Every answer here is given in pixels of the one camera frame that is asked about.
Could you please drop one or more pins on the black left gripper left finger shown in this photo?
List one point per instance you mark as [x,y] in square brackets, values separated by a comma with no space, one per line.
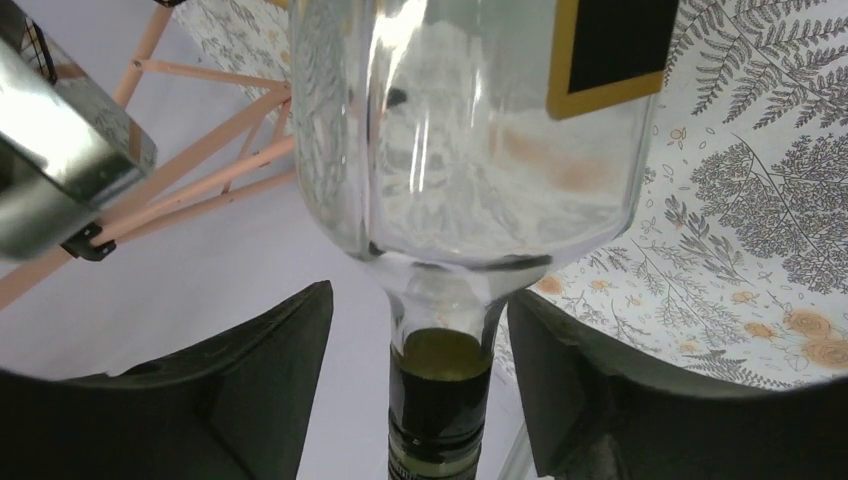
[234,406]

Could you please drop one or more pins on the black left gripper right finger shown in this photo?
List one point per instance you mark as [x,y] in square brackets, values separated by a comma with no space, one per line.
[596,408]

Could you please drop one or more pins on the clear liquor bottle black cap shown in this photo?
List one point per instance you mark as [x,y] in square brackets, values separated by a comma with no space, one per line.
[572,104]

